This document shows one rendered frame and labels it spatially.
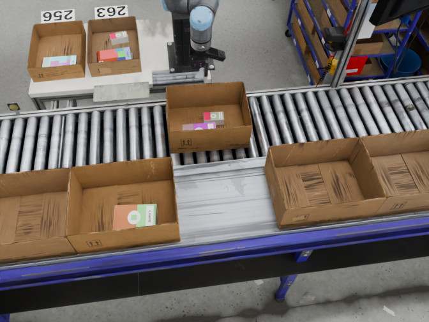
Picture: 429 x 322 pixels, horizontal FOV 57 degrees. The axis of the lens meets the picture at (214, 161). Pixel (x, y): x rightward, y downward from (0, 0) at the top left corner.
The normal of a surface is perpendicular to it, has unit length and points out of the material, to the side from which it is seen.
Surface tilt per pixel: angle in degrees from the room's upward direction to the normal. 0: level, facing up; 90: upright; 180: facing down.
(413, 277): 0
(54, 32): 88
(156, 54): 0
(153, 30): 0
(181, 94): 90
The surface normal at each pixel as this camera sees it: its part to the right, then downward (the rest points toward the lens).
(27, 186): 0.14, 0.81
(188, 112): -0.01, -0.56
